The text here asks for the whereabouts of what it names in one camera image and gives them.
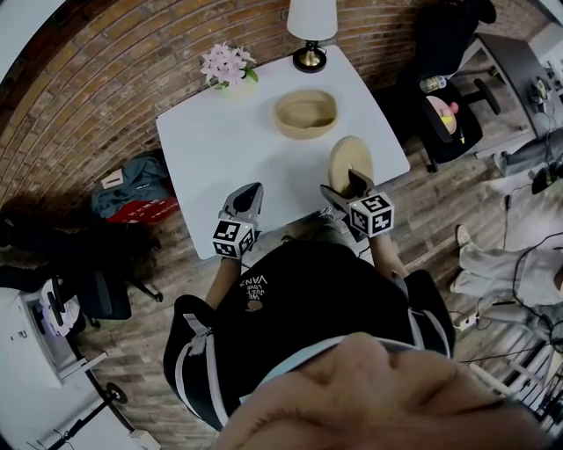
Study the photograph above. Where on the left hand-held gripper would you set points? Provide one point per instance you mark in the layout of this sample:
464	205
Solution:
233	239

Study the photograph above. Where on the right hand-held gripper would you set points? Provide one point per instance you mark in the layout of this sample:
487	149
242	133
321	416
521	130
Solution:
371	215

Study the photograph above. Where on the round wooden lid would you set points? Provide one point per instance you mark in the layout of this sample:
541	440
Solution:
349	156

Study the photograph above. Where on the round wooden bowl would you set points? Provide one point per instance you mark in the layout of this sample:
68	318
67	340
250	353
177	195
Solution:
303	112

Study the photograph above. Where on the person's left forearm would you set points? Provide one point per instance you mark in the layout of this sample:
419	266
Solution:
222	281

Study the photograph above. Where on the person's right forearm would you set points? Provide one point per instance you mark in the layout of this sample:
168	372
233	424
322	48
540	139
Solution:
387	255

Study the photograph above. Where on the person's trousers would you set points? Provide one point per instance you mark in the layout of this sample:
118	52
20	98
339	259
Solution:
330	226

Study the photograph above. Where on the person's black t-shirt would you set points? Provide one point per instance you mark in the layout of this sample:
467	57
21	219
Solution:
316	285

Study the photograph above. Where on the red bag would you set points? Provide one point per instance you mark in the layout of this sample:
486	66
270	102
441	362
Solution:
145	213

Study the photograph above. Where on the black office chair with armrests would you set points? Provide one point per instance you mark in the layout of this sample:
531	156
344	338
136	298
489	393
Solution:
455	145

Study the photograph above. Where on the pink round cushion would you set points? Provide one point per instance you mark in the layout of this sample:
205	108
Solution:
440	110

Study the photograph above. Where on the clear drink bottle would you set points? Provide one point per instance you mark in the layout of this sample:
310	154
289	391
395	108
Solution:
433	83

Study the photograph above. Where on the pink flower plant in pot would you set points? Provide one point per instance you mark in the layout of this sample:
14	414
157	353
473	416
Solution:
224	63

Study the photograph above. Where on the black swivel chair with clothes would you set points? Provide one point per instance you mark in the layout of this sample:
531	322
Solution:
103	299

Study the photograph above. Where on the black office chair with headrest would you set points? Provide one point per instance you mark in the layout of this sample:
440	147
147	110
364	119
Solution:
444	44

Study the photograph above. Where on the white shade table lamp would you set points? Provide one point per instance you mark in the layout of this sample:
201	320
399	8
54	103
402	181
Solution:
312	17

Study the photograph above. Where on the black handheld device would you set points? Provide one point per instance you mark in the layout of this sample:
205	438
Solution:
545	178

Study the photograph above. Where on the dark grey desk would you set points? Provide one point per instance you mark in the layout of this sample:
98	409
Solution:
510	66

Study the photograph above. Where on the person's face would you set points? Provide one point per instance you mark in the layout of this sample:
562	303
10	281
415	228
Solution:
374	404

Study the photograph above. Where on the black kick scooter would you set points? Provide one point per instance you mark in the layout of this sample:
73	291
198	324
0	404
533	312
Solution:
116	392

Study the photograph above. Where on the white cabinet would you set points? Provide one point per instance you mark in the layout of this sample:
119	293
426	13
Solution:
26	351

